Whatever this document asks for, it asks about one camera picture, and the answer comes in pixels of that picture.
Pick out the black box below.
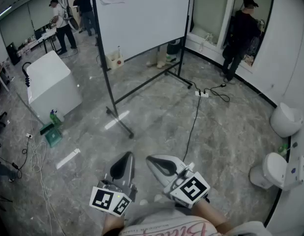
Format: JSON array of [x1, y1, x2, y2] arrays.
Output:
[[5, 42, 22, 66]]

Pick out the white boots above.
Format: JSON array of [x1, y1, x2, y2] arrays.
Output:
[[145, 50, 168, 69]]

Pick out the long black power cable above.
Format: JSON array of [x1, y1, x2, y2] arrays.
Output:
[[182, 94, 202, 162]]

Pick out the small green bottle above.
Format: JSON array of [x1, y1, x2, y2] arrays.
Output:
[[277, 143, 289, 157]]

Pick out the thin black cable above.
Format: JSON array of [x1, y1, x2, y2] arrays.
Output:
[[10, 141, 29, 179]]

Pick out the whiteboard on black stand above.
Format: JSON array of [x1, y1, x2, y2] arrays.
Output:
[[90, 0, 193, 139]]

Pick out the white long table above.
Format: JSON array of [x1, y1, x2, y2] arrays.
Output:
[[18, 26, 62, 56]]

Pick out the person's grey printed shirt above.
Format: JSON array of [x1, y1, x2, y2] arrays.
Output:
[[117, 202, 273, 236]]

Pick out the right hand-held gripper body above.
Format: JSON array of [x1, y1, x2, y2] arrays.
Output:
[[163, 162, 211, 209]]

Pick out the person's left forearm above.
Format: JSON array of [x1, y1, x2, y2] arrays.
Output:
[[101, 211, 126, 236]]

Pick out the white toilet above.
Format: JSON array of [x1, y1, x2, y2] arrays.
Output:
[[248, 152, 304, 192]]

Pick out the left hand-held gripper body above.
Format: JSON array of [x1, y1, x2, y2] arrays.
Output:
[[90, 173, 138, 217]]

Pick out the white bathtub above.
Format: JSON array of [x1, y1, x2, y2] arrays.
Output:
[[26, 50, 83, 124]]

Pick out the black power adapter with cable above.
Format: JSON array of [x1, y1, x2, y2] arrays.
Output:
[[203, 83, 231, 103]]

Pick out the white round basin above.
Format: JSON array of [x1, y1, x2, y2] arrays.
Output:
[[270, 102, 304, 139]]

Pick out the white cable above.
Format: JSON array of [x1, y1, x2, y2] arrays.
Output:
[[26, 136, 67, 236]]

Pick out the person's right forearm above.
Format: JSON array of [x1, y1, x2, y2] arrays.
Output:
[[190, 198, 234, 234]]

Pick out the white and green bin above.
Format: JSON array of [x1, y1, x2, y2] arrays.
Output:
[[166, 39, 182, 63]]

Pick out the green spray bottle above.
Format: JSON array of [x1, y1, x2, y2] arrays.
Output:
[[49, 109, 61, 126]]

